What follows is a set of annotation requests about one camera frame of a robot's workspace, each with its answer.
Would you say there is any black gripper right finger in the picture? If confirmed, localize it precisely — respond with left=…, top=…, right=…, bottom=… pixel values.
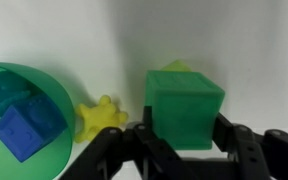
left=211, top=112, right=288, bottom=180

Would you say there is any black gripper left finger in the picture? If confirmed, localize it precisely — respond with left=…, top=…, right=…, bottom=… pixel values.
left=58, top=106, right=198, bottom=180

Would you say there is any lime green building block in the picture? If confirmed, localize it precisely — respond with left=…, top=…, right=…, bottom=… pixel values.
left=160, top=59, right=193, bottom=73

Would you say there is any blue building block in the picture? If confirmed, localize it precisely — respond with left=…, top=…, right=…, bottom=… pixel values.
left=0, top=94, right=69, bottom=164

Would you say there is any small yellow star toy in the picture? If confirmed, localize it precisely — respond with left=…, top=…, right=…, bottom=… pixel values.
left=74, top=94, right=130, bottom=145

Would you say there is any green translucent bowl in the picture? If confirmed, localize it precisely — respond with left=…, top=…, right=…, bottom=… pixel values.
left=0, top=61, right=77, bottom=180

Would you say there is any light blue toy figure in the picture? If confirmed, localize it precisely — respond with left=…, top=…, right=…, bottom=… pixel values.
left=0, top=71, right=36, bottom=116

